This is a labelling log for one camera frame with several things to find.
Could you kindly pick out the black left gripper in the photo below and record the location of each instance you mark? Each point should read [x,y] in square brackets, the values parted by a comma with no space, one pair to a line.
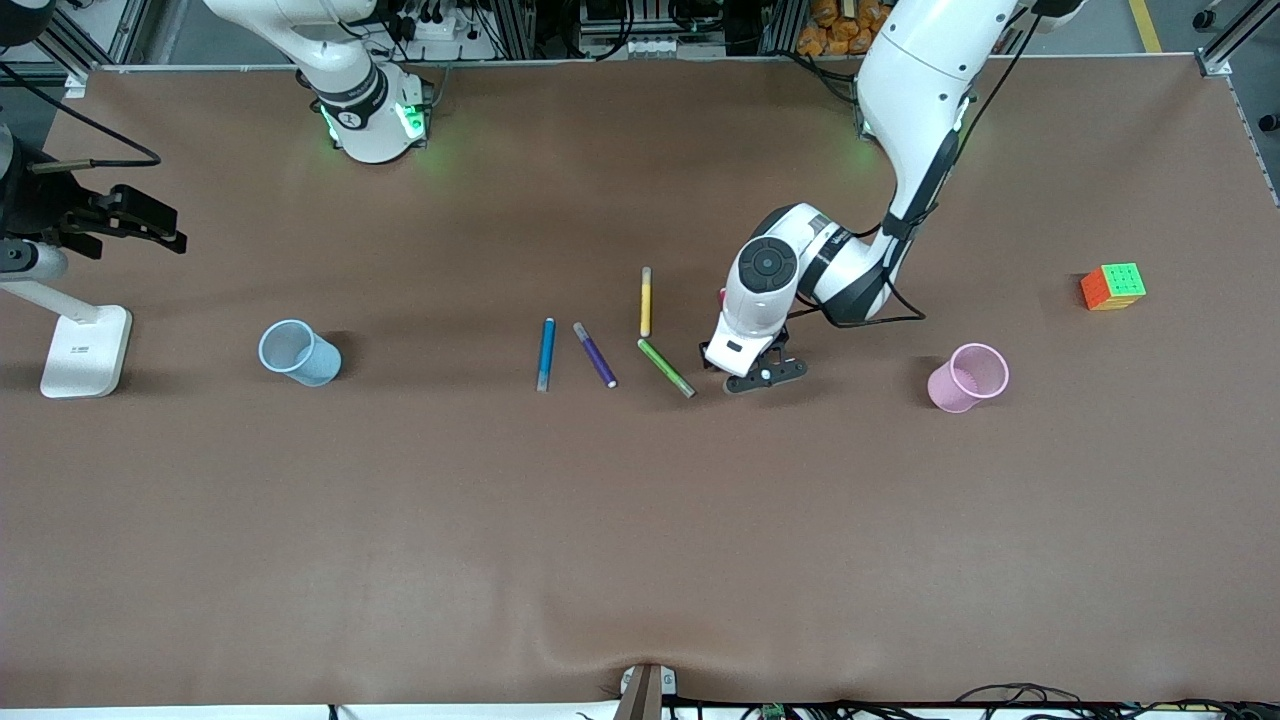
[783,337]

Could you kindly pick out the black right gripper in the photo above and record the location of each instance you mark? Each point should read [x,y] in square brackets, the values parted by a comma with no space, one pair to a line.
[37,206]

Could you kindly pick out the blue marker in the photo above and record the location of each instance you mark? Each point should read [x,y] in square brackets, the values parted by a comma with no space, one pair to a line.
[546,355]

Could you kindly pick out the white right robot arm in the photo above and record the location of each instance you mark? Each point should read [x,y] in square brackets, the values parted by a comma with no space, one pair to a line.
[360,90]

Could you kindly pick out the green marker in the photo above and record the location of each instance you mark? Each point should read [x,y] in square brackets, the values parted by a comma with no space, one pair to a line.
[665,367]

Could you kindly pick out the white stand base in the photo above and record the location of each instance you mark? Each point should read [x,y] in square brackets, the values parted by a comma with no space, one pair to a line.
[85,355]

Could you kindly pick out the yellow marker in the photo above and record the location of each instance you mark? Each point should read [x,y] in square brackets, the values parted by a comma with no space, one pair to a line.
[646,305]

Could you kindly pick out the purple marker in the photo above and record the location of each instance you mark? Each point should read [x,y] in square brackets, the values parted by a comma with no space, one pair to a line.
[595,356]

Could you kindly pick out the pink plastic cup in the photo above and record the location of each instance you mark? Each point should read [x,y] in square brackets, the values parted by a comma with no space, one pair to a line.
[955,390]

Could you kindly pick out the light blue plastic cup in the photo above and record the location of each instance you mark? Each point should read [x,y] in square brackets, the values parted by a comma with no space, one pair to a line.
[310,365]

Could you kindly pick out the small white power strip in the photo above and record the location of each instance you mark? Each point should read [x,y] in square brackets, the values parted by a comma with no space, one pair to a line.
[655,46]

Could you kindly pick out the orange packaged goods pile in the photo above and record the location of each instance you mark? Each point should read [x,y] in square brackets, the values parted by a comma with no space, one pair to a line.
[835,30]

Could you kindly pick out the multicoloured puzzle cube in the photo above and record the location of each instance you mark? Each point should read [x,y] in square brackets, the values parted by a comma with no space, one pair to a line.
[1112,287]

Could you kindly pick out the white power strip with plugs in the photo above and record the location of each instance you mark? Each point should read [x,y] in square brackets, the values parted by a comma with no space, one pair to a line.
[440,27]

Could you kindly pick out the aluminium frame profile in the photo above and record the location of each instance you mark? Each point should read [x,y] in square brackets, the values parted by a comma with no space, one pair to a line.
[80,50]
[1228,42]

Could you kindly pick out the brown post with metal bracket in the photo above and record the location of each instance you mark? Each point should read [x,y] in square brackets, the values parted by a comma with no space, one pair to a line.
[645,692]

